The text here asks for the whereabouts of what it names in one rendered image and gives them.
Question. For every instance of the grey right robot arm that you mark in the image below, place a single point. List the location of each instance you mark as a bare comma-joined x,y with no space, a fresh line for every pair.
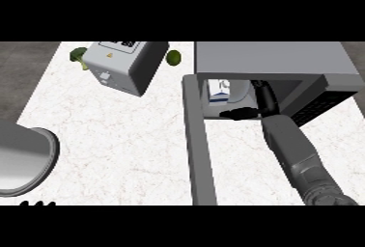
297,157

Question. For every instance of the grey metal pot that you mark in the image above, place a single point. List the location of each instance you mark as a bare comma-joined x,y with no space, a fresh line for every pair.
23,157

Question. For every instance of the grey microwave door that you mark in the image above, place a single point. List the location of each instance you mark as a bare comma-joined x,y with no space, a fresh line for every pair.
196,144

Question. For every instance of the white blue milk carton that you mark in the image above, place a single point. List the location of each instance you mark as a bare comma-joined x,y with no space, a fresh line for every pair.
218,93

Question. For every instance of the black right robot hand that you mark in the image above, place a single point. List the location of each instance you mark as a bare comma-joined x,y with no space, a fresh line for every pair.
266,101

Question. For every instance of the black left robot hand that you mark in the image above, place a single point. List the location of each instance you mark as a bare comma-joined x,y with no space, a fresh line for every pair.
36,204

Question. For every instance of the green broccoli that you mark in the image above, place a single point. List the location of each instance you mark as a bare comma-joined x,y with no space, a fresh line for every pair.
78,56

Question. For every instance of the green avocado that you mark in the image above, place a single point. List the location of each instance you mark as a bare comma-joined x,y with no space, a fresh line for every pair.
172,58

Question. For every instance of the white grey toaster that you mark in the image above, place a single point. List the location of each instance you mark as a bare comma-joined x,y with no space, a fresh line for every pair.
121,66

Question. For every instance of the grey microwave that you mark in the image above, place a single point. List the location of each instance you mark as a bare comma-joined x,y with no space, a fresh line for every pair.
270,58

